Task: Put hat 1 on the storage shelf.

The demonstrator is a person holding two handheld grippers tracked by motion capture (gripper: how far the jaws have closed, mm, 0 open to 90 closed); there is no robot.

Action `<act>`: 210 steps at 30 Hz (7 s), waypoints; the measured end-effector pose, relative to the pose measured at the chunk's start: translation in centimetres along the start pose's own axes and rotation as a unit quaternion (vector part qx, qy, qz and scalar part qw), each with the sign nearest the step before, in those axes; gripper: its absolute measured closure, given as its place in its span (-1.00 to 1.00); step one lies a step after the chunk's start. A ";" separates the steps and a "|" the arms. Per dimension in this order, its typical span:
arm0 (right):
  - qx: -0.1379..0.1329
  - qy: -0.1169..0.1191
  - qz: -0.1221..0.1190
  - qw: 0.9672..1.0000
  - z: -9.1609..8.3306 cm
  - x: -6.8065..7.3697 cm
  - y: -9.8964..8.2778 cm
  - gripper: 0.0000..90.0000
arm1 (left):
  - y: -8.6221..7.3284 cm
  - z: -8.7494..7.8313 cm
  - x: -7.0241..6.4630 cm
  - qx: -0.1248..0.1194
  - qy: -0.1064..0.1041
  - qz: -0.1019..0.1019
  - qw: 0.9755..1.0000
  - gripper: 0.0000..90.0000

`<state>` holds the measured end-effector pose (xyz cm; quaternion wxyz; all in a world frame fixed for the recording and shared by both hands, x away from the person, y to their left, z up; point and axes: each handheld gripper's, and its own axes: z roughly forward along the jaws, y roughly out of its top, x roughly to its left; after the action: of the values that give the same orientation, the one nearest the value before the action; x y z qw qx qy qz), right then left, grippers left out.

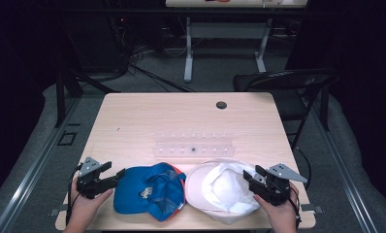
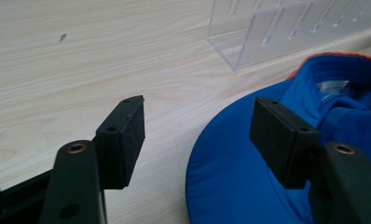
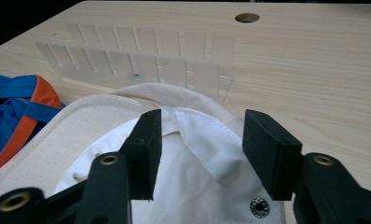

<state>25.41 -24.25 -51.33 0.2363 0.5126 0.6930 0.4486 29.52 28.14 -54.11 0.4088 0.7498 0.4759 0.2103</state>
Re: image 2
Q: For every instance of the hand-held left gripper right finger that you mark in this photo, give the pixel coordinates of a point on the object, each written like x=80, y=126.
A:
x=280, y=143

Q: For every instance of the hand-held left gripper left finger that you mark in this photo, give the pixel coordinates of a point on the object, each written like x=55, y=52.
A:
x=121, y=146

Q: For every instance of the blue red snack packet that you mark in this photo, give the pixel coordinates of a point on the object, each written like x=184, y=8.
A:
x=224, y=174

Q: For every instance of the clear acrylic rack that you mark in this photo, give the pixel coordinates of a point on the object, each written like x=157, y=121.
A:
x=261, y=40

